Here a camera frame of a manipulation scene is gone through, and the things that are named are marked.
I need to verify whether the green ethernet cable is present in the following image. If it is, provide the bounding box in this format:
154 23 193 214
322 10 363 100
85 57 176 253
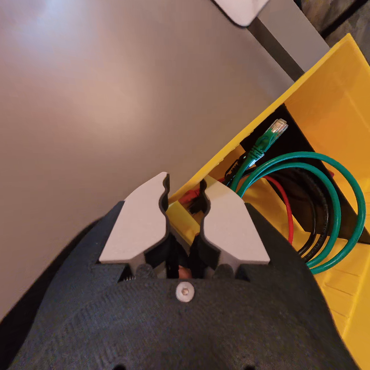
228 118 367 275

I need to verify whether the yellow plastic bin with divider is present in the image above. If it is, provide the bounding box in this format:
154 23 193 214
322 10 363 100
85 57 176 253
168 33 370 370

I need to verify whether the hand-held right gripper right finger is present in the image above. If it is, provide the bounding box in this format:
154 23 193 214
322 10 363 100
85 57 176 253
199 175 271 273

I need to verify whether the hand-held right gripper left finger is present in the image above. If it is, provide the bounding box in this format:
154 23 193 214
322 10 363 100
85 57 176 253
98 172 171 269

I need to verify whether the red ethernet cable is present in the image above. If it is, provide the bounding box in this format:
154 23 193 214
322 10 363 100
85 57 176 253
179 174 294 246

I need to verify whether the black ethernet cable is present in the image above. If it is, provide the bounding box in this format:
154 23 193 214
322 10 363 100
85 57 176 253
188 156 330 263

